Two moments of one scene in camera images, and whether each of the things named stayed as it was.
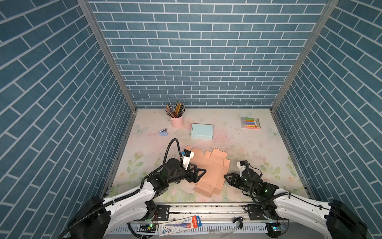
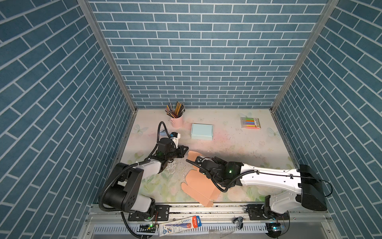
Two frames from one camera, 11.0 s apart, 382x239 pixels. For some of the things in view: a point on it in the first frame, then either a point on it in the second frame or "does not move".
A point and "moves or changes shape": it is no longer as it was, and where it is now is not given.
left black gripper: x=191 y=174 to x=179 y=151
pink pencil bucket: x=177 y=122 does not move
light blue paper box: x=202 y=131 does not move
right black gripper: x=236 y=179 to x=206 y=164
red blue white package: x=185 y=223 does not move
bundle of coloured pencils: x=175 y=111 does not move
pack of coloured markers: x=252 y=123 does not move
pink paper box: x=216 y=166 moves or changes shape
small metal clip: x=239 y=219 does not move
